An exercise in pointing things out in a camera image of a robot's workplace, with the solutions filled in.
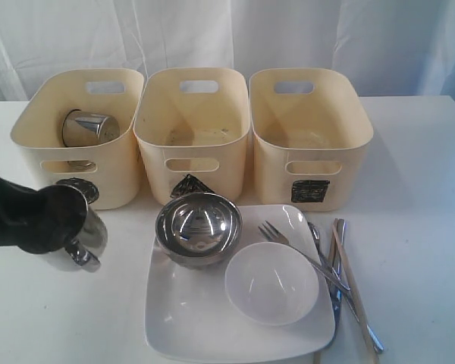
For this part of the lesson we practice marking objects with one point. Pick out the cream bin with circle mark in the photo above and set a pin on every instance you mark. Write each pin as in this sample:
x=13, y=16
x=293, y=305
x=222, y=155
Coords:
x=113, y=168

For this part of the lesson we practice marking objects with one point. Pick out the steel mug with wire handle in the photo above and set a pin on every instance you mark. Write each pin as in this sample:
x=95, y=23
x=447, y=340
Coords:
x=83, y=128

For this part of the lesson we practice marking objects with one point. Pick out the white curtain backdrop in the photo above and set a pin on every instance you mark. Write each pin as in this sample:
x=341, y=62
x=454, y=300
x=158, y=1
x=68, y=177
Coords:
x=385, y=48

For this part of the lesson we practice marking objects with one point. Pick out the wooden chopstick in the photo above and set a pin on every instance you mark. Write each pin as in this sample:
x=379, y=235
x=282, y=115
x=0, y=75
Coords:
x=317, y=239
x=356, y=298

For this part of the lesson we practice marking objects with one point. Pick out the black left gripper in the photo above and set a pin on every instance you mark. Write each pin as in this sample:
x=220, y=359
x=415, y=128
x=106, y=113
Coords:
x=21, y=208

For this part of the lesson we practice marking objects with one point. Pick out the white square plate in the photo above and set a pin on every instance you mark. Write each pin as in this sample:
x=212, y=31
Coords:
x=190, y=318

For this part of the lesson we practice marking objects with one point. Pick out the cream bin with triangle mark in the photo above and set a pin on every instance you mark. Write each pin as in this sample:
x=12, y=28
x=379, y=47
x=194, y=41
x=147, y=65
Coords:
x=193, y=124

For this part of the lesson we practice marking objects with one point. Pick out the steel spoon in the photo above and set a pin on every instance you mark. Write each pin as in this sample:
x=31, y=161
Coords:
x=378, y=346

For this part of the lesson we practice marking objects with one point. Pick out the steel knife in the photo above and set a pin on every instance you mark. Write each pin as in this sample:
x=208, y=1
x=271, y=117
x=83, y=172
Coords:
x=334, y=262

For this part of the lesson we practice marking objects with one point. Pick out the stainless steel bowl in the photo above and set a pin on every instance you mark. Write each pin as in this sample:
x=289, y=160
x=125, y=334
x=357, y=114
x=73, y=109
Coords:
x=198, y=230

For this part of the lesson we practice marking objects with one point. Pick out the small white bowl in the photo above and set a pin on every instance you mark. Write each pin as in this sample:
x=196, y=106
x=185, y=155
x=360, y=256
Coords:
x=271, y=284

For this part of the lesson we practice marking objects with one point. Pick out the cream bin with square mark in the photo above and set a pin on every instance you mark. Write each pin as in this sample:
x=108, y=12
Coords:
x=310, y=134

